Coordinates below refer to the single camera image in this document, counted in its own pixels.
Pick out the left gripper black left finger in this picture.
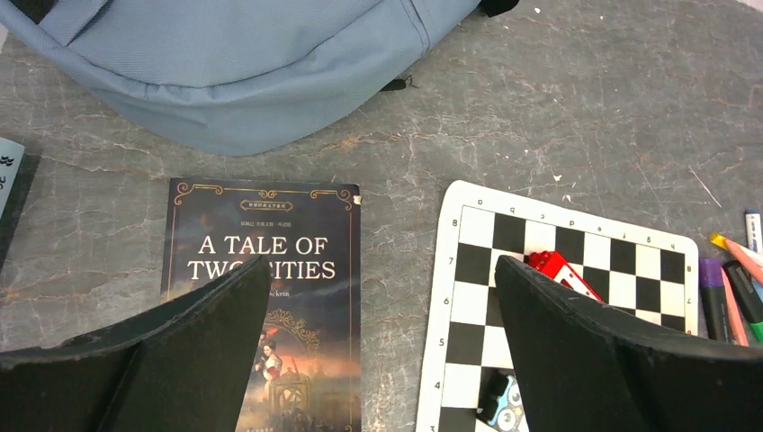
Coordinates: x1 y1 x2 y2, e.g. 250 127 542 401
1 256 271 431

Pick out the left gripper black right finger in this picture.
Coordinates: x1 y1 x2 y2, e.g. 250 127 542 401
495 256 762 431

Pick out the dark Tale of Two Cities book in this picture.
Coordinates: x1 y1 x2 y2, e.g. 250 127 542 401
160 178 362 431

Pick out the blue grey backpack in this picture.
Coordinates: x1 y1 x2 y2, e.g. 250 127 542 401
1 0 514 156

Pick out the blue owl toy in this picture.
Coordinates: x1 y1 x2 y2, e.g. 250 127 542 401
477 368 529 432

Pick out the red toy block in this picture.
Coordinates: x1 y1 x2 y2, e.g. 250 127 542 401
527 251 603 302

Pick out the black white chess mat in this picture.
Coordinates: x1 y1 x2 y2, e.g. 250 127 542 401
416 180 699 431

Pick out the purple highlighter marker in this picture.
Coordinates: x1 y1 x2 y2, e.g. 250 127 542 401
698 258 733 343

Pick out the orange yellow marker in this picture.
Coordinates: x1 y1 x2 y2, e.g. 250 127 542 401
709 233 762 284

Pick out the white blue marker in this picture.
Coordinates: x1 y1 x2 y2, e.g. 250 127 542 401
744 209 762 255

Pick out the colourful treehouse book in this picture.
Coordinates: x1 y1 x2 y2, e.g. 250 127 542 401
1 138 40 267

